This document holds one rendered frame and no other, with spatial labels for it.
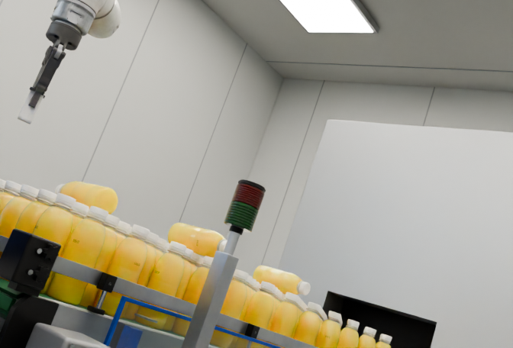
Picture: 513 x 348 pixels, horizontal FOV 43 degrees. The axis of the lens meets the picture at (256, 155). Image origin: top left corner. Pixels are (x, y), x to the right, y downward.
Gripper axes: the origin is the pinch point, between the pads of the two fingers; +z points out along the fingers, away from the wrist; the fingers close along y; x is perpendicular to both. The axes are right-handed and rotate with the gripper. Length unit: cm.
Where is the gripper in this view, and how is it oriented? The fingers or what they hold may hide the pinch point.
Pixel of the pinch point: (30, 107)
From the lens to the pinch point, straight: 153.3
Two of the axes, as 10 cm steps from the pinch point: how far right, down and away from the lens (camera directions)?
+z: -3.4, 9.1, -2.3
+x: 8.2, 4.1, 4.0
